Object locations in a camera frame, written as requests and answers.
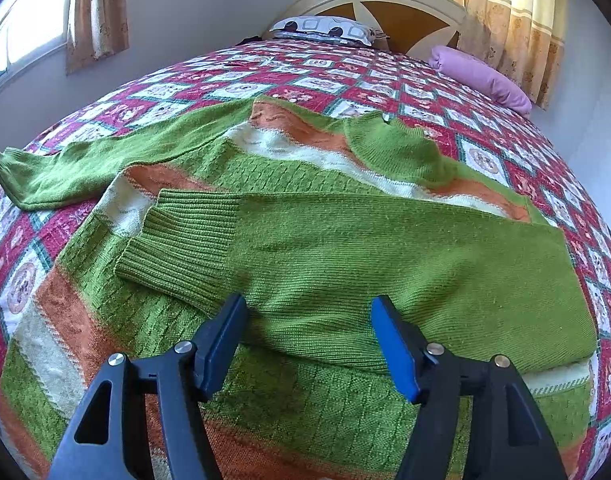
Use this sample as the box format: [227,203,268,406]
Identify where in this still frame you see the white patterned pillow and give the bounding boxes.
[270,16,376,48]

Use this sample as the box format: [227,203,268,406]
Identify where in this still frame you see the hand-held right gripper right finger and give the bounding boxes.
[370,295,569,480]

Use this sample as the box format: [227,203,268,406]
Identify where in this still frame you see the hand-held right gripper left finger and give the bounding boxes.
[46,292,250,480]

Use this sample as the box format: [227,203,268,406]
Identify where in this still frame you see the pink pillow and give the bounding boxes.
[429,45,533,116]

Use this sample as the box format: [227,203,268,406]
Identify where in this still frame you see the red checkered printed blanket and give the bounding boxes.
[0,37,611,480]

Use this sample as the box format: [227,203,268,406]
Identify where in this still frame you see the green striped knit sweater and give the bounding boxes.
[0,95,600,480]

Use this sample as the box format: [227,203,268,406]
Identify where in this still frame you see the beige patterned curtain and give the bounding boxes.
[350,0,571,111]
[66,0,131,76]

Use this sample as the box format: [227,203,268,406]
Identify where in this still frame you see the window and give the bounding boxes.
[0,0,71,101]

